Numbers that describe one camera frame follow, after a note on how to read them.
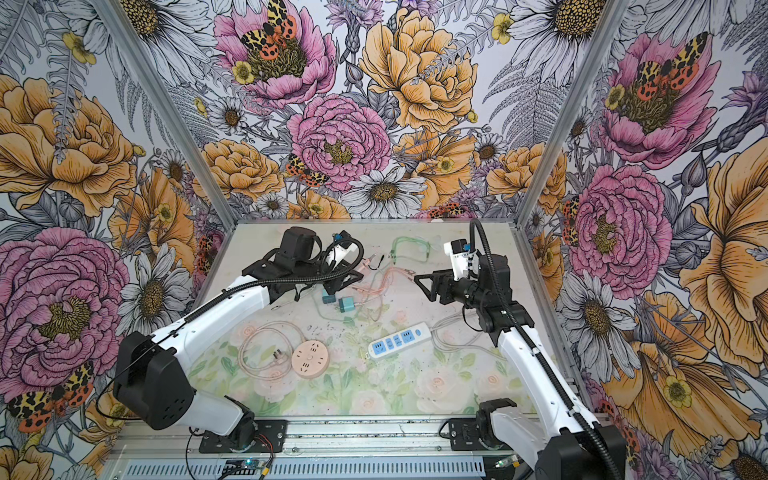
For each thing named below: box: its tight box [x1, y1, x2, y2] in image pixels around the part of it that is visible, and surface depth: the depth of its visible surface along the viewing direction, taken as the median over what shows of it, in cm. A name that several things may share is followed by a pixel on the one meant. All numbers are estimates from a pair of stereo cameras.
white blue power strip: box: [368, 322, 432, 359], surface depth 90 cm
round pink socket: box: [291, 340, 330, 379], surface depth 86 cm
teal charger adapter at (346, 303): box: [338, 296, 355, 313], surface depth 98 cm
